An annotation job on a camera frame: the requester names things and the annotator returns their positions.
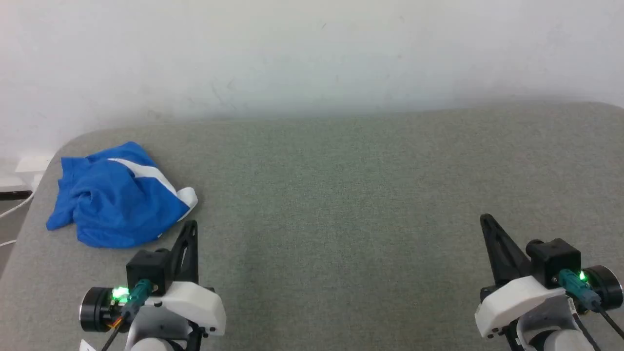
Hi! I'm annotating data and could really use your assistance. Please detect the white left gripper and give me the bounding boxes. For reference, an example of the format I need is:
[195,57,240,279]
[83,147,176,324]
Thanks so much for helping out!
[79,220,228,338]

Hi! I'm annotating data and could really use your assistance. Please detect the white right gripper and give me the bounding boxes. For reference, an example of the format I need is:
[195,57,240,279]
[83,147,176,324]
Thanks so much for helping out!
[475,213,624,339]

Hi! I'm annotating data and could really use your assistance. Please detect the blue and white shorts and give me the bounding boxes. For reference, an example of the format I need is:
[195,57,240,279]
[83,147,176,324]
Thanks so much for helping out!
[46,141,199,249]

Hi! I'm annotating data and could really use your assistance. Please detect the grey fabric sofa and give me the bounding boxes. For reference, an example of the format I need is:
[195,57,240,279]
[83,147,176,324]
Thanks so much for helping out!
[0,101,624,351]

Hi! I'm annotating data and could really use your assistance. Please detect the left arm green plug cable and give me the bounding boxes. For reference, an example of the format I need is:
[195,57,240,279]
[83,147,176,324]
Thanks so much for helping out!
[100,279,153,351]

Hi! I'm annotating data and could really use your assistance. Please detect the arm green plug cable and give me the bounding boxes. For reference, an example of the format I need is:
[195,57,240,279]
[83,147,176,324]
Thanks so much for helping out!
[100,279,153,351]
[557,269,624,340]

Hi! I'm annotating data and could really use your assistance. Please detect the right arm green plug cable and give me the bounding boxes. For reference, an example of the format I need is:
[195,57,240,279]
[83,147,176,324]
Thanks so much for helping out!
[557,269,624,340]

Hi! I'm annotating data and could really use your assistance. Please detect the white wall socket box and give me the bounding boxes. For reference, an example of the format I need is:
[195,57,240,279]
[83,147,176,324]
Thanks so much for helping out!
[0,154,55,192]

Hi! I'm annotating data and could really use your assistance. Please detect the white thin cable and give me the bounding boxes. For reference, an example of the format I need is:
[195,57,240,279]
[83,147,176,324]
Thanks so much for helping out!
[0,192,36,220]

